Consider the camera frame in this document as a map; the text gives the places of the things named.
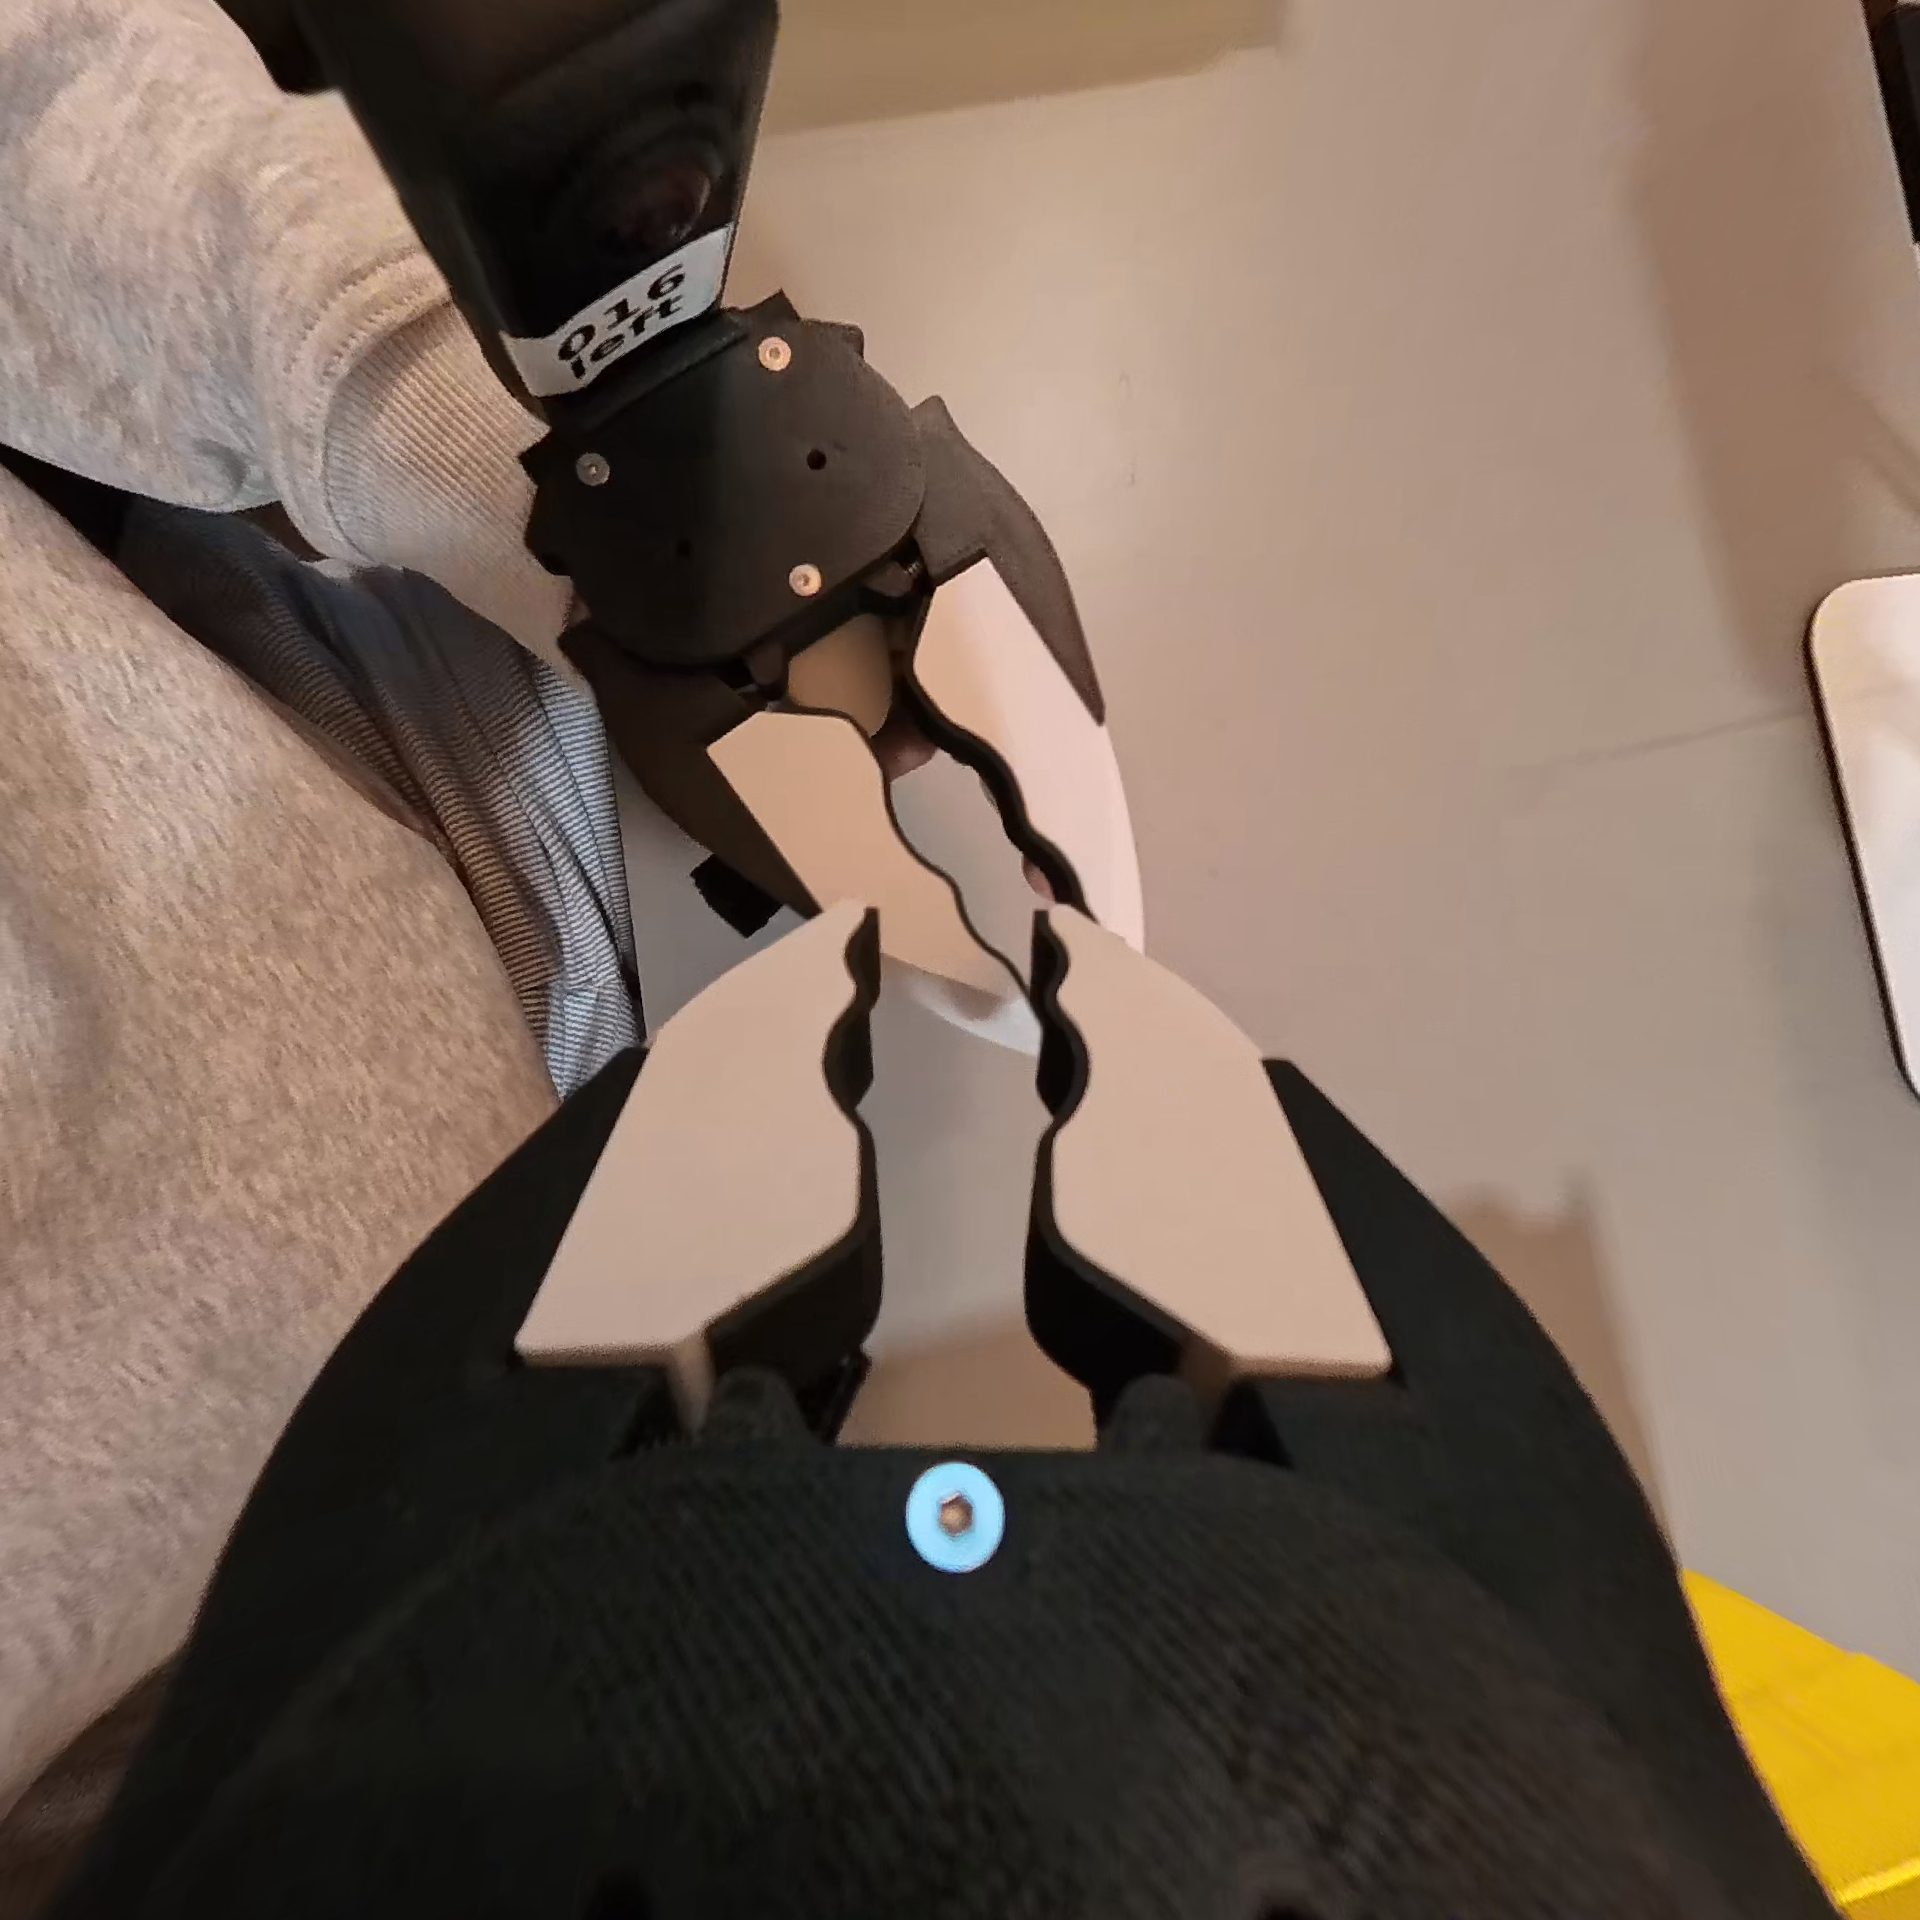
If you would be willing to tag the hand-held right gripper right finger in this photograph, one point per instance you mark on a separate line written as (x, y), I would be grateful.
(1215, 1185)

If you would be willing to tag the person's grey hoodie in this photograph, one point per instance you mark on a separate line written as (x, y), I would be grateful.
(225, 1125)

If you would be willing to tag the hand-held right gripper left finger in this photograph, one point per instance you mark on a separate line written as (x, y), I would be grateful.
(721, 1170)

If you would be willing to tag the person's left forearm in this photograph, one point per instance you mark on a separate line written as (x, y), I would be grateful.
(225, 269)

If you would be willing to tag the white document stand base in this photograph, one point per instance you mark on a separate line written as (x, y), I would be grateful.
(1876, 749)

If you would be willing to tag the grey desk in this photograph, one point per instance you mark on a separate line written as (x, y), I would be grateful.
(1425, 600)

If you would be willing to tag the yellow plastic bin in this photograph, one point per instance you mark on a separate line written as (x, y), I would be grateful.
(1817, 1756)

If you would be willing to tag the striped grey shirt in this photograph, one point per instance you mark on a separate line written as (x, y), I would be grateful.
(482, 779)

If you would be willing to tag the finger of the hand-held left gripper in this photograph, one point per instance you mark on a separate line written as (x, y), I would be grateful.
(820, 809)
(1051, 721)

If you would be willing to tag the person's left hand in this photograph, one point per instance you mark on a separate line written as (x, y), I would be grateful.
(911, 754)

